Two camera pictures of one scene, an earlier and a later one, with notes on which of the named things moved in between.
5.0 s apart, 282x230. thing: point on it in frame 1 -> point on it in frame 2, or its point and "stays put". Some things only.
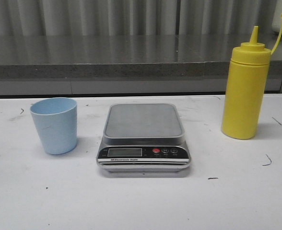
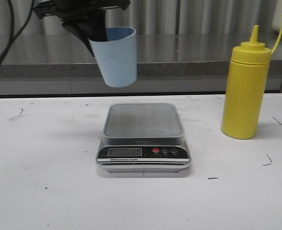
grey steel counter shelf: x=126 y=64 stays put
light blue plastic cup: x=56 y=119 -> x=117 y=56
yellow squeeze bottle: x=246 y=81 stays put
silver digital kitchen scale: x=143 y=137 stays put
